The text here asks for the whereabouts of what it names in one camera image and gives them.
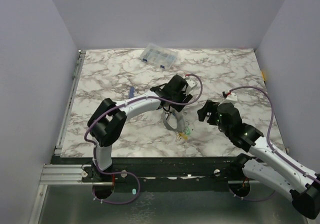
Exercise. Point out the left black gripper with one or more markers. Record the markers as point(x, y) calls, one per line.
point(184, 97)

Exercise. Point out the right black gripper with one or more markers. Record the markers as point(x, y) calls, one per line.
point(208, 109)

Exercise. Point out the green key tag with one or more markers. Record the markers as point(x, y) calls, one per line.
point(187, 131)

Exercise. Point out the yellow key tag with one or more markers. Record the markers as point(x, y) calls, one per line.
point(184, 136)

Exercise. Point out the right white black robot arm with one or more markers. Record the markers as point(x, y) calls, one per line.
point(263, 161)

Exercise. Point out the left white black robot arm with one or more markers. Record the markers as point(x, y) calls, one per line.
point(108, 120)

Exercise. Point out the clear plastic organizer box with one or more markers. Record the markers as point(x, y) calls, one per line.
point(158, 56)

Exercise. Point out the blue red screwdriver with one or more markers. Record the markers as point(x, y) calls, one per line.
point(131, 92)

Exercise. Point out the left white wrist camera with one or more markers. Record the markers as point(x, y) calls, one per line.
point(191, 84)

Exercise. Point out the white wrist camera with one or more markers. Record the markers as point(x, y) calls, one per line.
point(191, 84)
point(231, 98)

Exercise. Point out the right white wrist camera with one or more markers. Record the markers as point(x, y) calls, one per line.
point(231, 98)

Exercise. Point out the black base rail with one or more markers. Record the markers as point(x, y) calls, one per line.
point(179, 174)

